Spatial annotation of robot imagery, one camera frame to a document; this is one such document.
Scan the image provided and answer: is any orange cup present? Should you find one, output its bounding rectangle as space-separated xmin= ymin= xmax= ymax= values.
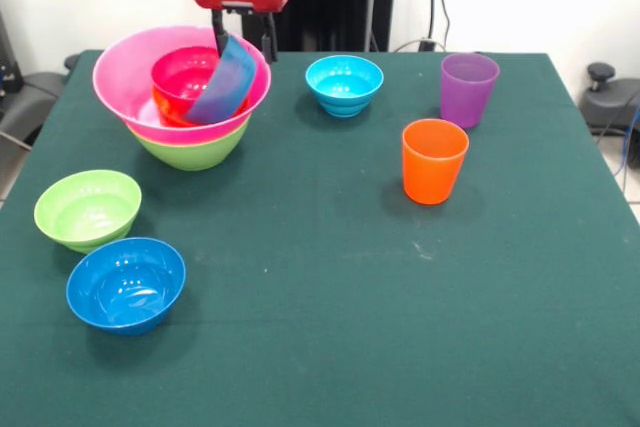
xmin=402 ymin=118 xmax=470 ymax=206

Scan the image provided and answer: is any wide light blue bowl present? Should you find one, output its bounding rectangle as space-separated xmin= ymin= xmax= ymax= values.
xmin=186 ymin=35 xmax=259 ymax=126

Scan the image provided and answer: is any purple cup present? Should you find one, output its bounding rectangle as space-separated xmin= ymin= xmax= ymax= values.
xmin=439 ymin=52 xmax=501 ymax=129

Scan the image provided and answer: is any small light blue footed bowl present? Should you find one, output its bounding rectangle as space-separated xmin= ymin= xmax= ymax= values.
xmin=305 ymin=54 xmax=385 ymax=119

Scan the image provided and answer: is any large green bowl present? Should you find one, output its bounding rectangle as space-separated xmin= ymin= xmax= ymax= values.
xmin=125 ymin=116 xmax=251 ymax=172

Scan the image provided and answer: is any small red bowl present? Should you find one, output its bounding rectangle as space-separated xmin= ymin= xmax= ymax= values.
xmin=150 ymin=45 xmax=224 ymax=114

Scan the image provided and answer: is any black equipment with knob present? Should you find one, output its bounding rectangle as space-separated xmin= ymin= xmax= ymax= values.
xmin=579 ymin=62 xmax=640 ymax=171

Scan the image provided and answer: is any small green bowl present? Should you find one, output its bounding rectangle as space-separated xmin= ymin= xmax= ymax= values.
xmin=33 ymin=169 xmax=143 ymax=255

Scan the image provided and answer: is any large pink bowl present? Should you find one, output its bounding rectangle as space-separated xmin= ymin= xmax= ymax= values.
xmin=91 ymin=25 xmax=272 ymax=147

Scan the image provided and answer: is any black and grey equipment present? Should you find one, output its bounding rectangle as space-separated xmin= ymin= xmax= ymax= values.
xmin=0 ymin=6 xmax=69 ymax=148

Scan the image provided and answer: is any orange bowl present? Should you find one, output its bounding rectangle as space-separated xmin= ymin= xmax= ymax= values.
xmin=152 ymin=85 xmax=251 ymax=129

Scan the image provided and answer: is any dark green tablecloth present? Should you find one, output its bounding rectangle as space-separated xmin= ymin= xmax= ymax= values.
xmin=0 ymin=49 xmax=640 ymax=427

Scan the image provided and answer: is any dark blue bowl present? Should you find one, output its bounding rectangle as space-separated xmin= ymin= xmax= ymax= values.
xmin=65 ymin=237 xmax=187 ymax=337

